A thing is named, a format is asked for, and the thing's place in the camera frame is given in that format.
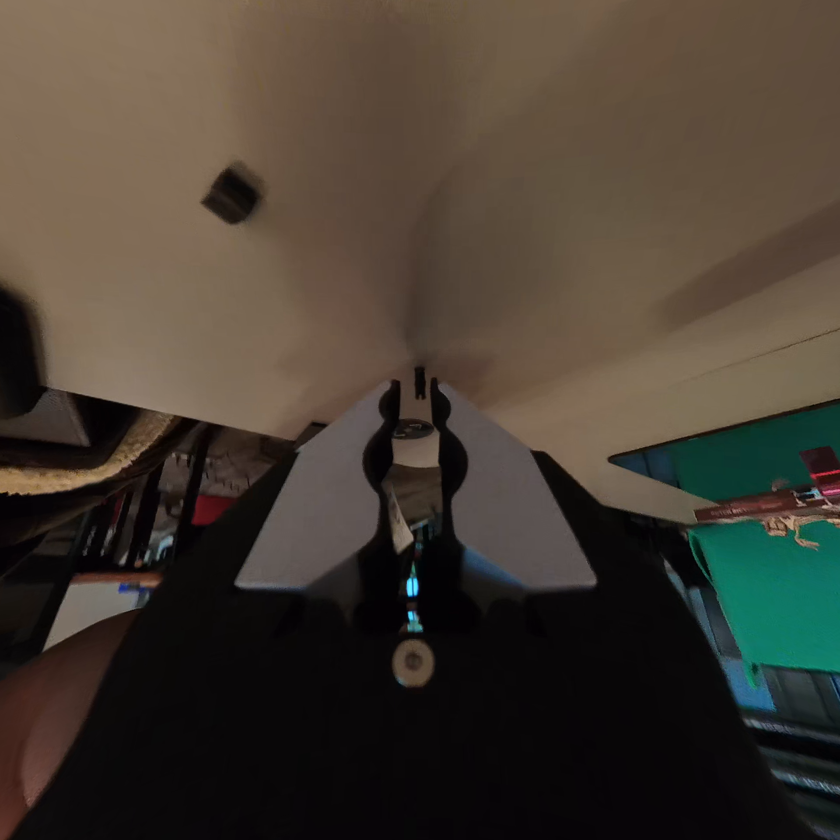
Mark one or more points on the black pin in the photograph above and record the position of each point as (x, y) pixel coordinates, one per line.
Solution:
(233, 193)
(418, 380)

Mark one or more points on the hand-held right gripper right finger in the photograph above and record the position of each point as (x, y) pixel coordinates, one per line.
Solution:
(518, 518)

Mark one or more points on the dark red flat box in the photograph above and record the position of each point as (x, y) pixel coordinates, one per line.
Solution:
(754, 506)

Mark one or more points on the small tan figurine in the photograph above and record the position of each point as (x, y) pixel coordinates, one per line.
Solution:
(797, 528)

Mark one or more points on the green sheet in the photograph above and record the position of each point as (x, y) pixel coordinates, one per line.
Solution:
(774, 590)

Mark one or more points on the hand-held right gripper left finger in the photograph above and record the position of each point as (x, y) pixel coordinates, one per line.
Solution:
(308, 518)

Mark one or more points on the person's left forearm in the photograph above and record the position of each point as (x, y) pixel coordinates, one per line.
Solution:
(52, 709)

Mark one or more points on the grey desk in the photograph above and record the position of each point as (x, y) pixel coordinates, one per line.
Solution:
(394, 131)

